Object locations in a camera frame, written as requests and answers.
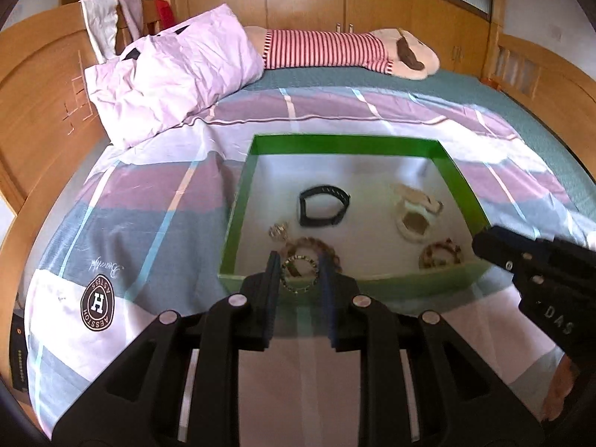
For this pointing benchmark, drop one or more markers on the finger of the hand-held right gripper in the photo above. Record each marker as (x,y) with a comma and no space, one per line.
(503,247)

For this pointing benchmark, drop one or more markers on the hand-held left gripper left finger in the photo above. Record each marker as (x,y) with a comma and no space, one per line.
(274,288)

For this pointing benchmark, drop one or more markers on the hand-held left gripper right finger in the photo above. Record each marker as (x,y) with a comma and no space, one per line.
(324,298)

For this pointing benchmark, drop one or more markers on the green cardboard box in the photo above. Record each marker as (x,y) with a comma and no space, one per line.
(354,144)

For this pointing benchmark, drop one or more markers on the person's right hand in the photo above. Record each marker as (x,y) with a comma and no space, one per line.
(563,391)

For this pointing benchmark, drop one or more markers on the black wristwatch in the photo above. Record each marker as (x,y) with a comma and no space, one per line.
(302,209)

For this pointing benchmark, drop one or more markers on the beige wristwatch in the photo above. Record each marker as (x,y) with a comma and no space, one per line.
(405,229)

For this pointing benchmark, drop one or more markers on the striped patchwork bed cover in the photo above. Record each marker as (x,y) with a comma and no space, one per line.
(139,195)

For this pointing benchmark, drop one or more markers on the wooden side cabinet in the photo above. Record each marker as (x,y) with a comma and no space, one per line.
(535,70)

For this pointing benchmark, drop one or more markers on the pink wrinkled pillow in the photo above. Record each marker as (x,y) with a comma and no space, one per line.
(177,70)

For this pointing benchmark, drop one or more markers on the striped shirt plush toy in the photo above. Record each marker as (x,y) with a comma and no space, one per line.
(326,49)

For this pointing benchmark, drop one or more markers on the black electronic device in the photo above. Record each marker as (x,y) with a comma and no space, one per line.
(19,358)

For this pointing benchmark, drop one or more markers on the wooden chair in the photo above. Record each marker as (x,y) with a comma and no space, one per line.
(151,16)

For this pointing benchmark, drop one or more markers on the wooden bed headboard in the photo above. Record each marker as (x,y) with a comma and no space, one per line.
(37,79)

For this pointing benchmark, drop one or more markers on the white cloth garment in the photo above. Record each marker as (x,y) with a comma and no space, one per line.
(100,23)

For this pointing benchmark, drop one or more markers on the wooden wall cabinets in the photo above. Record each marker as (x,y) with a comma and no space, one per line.
(302,4)

